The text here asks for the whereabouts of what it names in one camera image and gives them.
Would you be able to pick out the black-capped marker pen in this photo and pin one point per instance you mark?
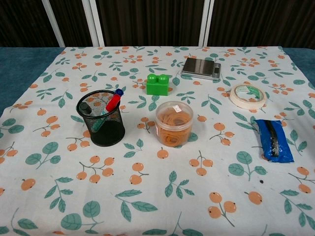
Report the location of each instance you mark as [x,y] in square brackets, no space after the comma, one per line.
[85,108]

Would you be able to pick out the blue-capped marker pen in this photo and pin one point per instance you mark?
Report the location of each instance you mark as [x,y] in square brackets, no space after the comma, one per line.
[119,92]

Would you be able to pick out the red-capped marker pen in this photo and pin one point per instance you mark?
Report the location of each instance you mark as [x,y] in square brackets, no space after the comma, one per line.
[112,103]

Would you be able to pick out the black mesh pen holder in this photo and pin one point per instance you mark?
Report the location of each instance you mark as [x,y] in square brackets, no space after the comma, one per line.
[108,132]

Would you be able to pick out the clear jar of rubber bands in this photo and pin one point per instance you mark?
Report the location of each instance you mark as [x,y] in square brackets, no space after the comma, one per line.
[174,125]

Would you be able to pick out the green toy building block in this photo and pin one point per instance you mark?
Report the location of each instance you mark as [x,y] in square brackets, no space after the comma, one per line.
[156,86]

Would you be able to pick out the floral orange-fruit tablecloth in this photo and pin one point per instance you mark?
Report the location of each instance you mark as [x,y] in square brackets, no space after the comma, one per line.
[157,172]

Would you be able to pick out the silver digital pocket scale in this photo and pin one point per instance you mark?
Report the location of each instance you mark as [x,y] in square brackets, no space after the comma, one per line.
[199,67]

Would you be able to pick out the cream masking tape roll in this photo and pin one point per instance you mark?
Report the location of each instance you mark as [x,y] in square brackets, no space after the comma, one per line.
[246,102]

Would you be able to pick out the blue snack packet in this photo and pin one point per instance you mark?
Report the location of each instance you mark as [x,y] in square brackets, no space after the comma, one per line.
[274,140]

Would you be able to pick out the white frame post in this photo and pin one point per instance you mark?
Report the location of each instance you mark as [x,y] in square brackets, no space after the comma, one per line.
[94,24]
[54,24]
[206,24]

